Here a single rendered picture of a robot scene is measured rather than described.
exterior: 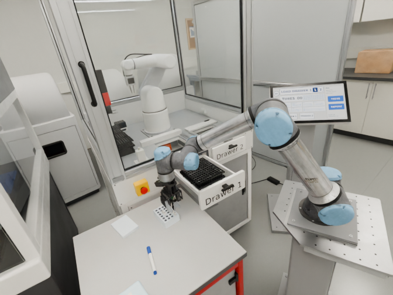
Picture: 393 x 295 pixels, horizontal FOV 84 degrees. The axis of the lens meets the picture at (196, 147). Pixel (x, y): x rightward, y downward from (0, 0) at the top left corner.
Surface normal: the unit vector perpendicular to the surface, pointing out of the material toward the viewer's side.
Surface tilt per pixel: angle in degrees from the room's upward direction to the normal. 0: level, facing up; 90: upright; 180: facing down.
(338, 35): 90
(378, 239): 0
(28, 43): 90
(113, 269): 0
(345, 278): 0
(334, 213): 99
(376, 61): 89
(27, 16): 90
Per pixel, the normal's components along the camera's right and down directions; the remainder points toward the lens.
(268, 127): -0.33, 0.39
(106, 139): 0.54, 0.32
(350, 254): -0.11, -0.89
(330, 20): -0.77, 0.36
